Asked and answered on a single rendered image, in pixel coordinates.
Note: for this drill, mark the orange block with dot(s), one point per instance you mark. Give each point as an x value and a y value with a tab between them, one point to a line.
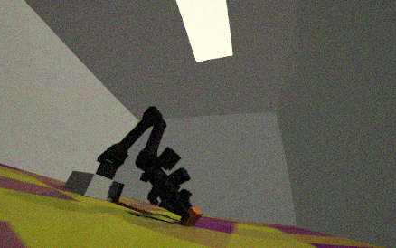
195	215

